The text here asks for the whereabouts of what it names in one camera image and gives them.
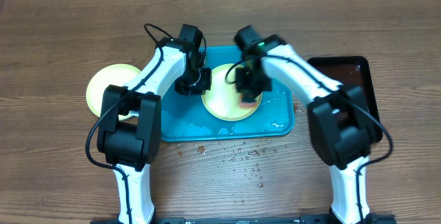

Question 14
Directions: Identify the orange green scrub sponge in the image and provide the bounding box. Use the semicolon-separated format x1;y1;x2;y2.
238;94;261;109

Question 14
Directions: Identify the yellow plate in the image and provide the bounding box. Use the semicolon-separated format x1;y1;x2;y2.
201;63;263;121
85;64;141;117

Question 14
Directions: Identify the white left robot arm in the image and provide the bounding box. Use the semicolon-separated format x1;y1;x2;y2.
85;24;212;223

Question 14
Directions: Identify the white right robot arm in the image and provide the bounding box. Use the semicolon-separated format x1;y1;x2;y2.
231;26;376;223

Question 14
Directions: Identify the teal plastic tray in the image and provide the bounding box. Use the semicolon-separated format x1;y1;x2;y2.
161;46;294;141

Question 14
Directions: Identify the black water tray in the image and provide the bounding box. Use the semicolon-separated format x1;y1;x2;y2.
307;56;380;121

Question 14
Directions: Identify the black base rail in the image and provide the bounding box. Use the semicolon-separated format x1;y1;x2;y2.
90;214;397;224

